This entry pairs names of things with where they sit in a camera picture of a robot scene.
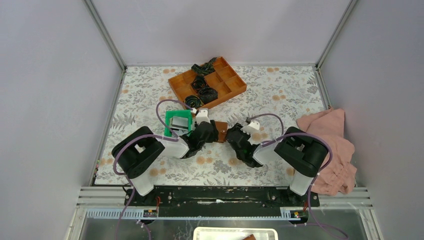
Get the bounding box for brown leather card holder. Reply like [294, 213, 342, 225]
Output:
[214, 121, 228, 143]

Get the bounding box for green plastic card box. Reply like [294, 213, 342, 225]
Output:
[165, 109, 193, 136]

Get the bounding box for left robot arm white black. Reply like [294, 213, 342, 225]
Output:
[111, 108, 219, 206]

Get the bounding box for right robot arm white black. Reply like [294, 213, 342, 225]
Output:
[226, 121, 333, 206]

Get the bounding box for black items in tray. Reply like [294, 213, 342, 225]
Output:
[190, 57, 218, 104]

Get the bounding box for orange wooden compartment tray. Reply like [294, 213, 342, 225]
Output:
[168, 56, 247, 109]

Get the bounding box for pink crumpled cloth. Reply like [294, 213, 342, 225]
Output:
[296, 108, 357, 196]

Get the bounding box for black coiled cable in tray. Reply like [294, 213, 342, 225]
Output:
[184, 95, 204, 111]

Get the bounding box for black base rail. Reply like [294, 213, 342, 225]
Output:
[125, 185, 320, 219]

